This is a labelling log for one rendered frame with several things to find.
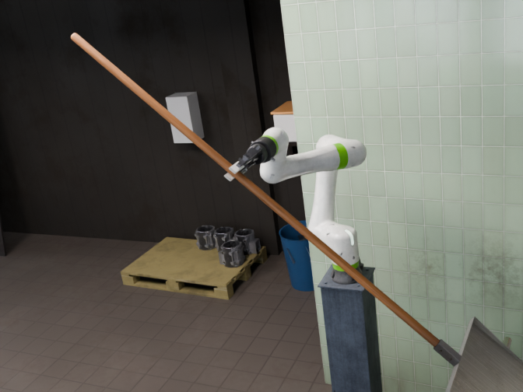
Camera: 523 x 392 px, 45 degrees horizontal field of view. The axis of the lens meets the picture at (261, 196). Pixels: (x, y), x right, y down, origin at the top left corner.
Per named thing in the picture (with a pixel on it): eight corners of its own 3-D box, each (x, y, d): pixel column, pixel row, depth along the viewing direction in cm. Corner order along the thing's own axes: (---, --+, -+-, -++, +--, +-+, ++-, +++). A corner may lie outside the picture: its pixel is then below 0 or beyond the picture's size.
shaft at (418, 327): (68, 39, 233) (71, 32, 231) (74, 37, 235) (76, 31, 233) (433, 348, 212) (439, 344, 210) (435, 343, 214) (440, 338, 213)
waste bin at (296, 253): (347, 278, 538) (342, 221, 519) (318, 300, 509) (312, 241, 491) (304, 266, 567) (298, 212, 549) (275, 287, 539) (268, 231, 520)
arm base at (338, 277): (342, 257, 314) (342, 246, 312) (372, 259, 308) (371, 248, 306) (326, 282, 292) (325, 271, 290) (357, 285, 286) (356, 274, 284)
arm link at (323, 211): (321, 239, 312) (332, 132, 300) (343, 248, 299) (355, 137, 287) (300, 241, 305) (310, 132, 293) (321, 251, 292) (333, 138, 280)
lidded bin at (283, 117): (341, 128, 521) (338, 99, 512) (327, 142, 490) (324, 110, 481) (290, 129, 540) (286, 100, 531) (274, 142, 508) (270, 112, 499)
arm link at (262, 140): (250, 147, 248) (261, 130, 243) (272, 166, 247) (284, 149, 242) (242, 152, 243) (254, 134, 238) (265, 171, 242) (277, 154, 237)
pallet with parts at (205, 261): (270, 256, 597) (265, 224, 585) (233, 300, 528) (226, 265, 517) (166, 248, 645) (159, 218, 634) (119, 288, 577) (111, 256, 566)
